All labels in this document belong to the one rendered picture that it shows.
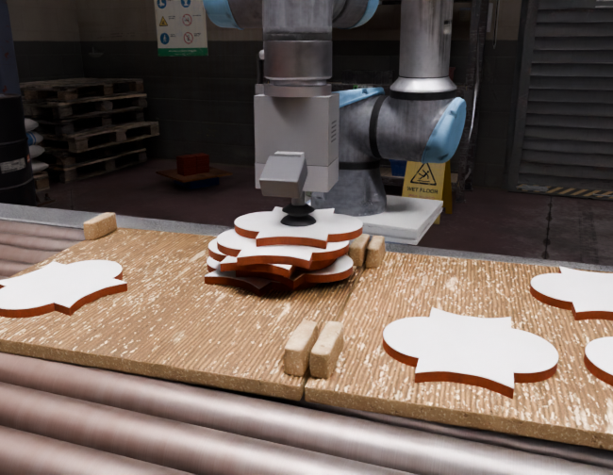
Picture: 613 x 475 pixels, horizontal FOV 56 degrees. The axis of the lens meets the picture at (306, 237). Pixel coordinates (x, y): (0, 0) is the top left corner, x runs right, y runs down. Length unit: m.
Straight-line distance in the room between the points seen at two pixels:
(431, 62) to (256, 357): 0.65
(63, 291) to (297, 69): 0.35
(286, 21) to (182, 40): 5.76
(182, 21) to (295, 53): 5.76
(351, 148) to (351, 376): 0.64
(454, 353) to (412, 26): 0.64
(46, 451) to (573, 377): 0.43
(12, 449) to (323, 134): 0.41
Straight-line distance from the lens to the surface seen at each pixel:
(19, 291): 0.71
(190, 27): 6.32
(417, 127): 1.03
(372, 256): 0.73
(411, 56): 1.04
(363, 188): 1.10
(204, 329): 0.59
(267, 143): 0.65
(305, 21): 0.63
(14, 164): 4.38
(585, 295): 0.70
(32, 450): 0.50
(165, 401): 0.53
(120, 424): 0.51
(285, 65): 0.63
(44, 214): 1.15
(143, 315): 0.64
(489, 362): 0.53
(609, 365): 0.56
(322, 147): 0.64
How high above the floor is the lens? 1.20
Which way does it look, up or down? 18 degrees down
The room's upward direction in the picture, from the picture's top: straight up
